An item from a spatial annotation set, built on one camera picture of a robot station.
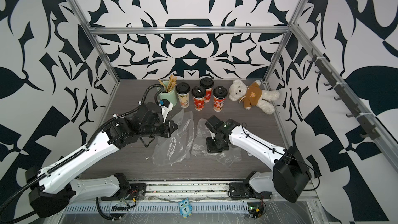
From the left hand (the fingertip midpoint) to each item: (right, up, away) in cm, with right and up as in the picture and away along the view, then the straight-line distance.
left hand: (177, 123), depth 69 cm
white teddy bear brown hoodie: (+45, +13, +33) cm, 57 cm away
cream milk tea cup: (0, +16, +23) cm, 28 cm away
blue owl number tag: (+4, -38, 0) cm, 38 cm away
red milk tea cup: (+9, +14, +22) cm, 28 cm away
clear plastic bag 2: (+26, -19, +11) cm, 34 cm away
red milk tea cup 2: (+22, +14, +22) cm, 34 cm away
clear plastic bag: (-3, -11, -2) cm, 12 cm away
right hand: (+15, -15, +11) cm, 24 cm away
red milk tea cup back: (+15, +20, +26) cm, 36 cm away
